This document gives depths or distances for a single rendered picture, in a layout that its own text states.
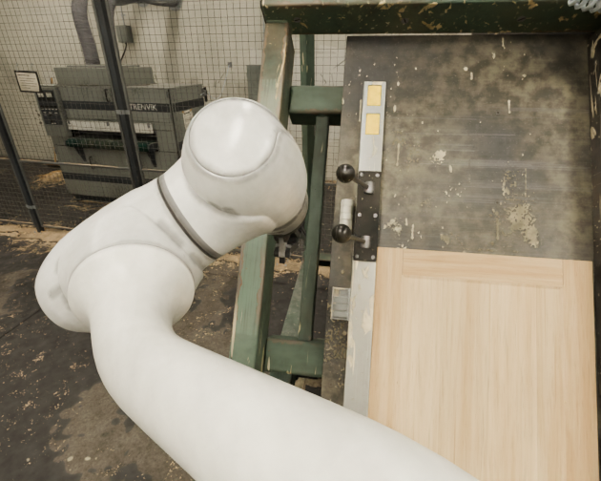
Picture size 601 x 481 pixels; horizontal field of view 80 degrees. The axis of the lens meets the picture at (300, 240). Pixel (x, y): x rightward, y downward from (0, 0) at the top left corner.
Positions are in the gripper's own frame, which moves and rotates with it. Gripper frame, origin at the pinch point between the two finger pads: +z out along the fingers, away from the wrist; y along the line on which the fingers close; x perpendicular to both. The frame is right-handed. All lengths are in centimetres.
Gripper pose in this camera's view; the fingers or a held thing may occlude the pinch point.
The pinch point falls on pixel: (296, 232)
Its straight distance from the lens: 68.4
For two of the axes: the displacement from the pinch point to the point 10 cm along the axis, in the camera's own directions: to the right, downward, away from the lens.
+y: -0.8, 9.9, -1.5
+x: 9.9, 0.6, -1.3
